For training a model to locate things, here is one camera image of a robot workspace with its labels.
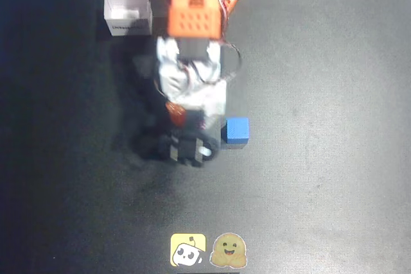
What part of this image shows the blue cube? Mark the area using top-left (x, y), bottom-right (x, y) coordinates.
top-left (220, 117), bottom-right (250, 144)

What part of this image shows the white cardboard box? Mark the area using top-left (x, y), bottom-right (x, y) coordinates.
top-left (103, 0), bottom-right (153, 37)

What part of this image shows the yellow robot sticker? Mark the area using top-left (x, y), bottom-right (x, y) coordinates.
top-left (170, 232), bottom-right (207, 268)

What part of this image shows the hugging face emoji sticker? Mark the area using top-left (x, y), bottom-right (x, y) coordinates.
top-left (209, 232), bottom-right (248, 268)

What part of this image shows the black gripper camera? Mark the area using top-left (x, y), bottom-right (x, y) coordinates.
top-left (137, 126), bottom-right (223, 168)

